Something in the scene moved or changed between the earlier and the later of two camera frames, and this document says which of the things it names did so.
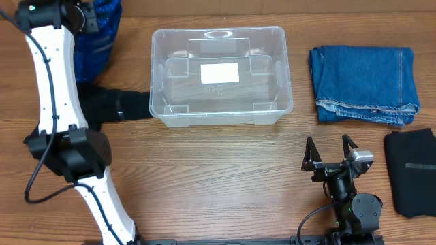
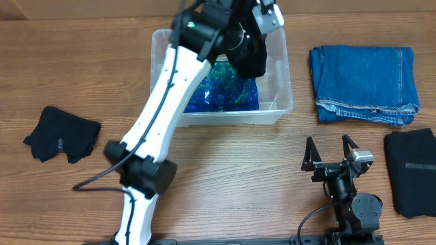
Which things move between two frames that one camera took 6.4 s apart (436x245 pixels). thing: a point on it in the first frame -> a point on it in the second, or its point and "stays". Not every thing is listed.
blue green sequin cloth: x=92 y=50 -> x=222 y=89
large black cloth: x=411 y=161 stays
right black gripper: x=323 y=169 stays
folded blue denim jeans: x=376 y=83 stays
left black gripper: x=78 y=32 -> x=248 y=42
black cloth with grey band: x=104 y=105 -> x=249 y=59
